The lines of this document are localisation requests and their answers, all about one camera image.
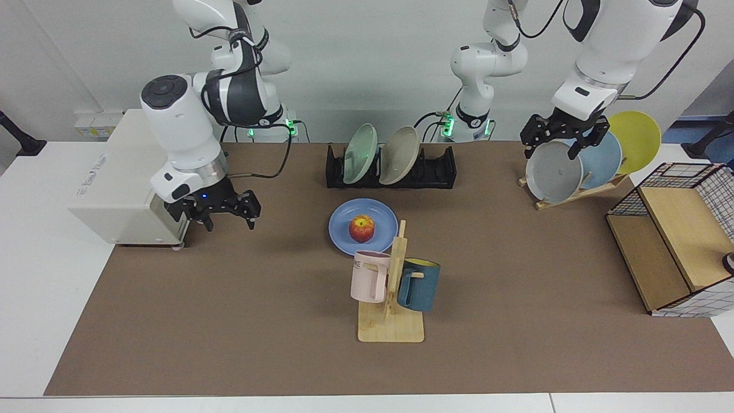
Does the brown table cloth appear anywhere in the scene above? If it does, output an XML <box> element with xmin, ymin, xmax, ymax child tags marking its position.
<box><xmin>44</xmin><ymin>141</ymin><xmax>734</xmax><ymax>396</ymax></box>

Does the pale toaster oven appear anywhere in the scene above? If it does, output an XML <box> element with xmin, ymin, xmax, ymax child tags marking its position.
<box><xmin>66</xmin><ymin>109</ymin><xmax>193</xmax><ymax>251</ymax></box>

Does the black clamp stand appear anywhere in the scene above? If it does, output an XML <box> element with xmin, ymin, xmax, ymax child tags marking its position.
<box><xmin>0</xmin><ymin>111</ymin><xmax>48</xmax><ymax>157</ymax></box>
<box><xmin>681</xmin><ymin>111</ymin><xmax>734</xmax><ymax>160</ymax></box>

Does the light blue plate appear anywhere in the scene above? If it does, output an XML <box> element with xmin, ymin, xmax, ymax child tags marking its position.
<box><xmin>565</xmin><ymin>127</ymin><xmax>623</xmax><ymax>190</ymax></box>

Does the beige plate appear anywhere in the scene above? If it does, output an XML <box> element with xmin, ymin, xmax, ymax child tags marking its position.
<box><xmin>378</xmin><ymin>126</ymin><xmax>421</xmax><ymax>186</ymax></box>

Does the pale green plate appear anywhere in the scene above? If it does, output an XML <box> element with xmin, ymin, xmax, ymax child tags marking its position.
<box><xmin>342</xmin><ymin>123</ymin><xmax>379</xmax><ymax>185</ymax></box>

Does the black dish rack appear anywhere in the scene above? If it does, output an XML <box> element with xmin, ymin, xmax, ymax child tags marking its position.
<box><xmin>326</xmin><ymin>143</ymin><xmax>458</xmax><ymax>190</ymax></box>

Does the red yellow apple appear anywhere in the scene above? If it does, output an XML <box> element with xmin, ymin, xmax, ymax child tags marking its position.
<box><xmin>349</xmin><ymin>215</ymin><xmax>376</xmax><ymax>243</ymax></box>

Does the grey plate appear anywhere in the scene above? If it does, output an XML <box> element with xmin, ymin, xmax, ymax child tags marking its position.
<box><xmin>525</xmin><ymin>141</ymin><xmax>584</xmax><ymax>204</ymax></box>

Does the teal mug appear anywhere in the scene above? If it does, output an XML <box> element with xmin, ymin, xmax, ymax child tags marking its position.
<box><xmin>397</xmin><ymin>259</ymin><xmax>441</xmax><ymax>313</ymax></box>

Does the wooden cup stand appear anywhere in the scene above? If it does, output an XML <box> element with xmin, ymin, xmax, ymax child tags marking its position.
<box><xmin>358</xmin><ymin>220</ymin><xmax>425</xmax><ymax>343</ymax></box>

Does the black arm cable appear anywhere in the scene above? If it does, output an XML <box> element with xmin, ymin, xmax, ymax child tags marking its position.
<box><xmin>616</xmin><ymin>7</ymin><xmax>706</xmax><ymax>101</ymax></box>
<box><xmin>189</xmin><ymin>26</ymin><xmax>294</xmax><ymax>180</ymax></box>

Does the pink mug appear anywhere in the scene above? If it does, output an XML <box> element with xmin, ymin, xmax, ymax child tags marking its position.
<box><xmin>350</xmin><ymin>250</ymin><xmax>392</xmax><ymax>303</ymax></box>

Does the yellow plate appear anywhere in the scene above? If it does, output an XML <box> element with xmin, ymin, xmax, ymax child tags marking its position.
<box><xmin>605</xmin><ymin>111</ymin><xmax>662</xmax><ymax>175</ymax></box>

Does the wooden plate rack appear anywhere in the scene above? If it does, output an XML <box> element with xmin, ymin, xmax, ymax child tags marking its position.
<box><xmin>519</xmin><ymin>171</ymin><xmax>629</xmax><ymax>211</ymax></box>

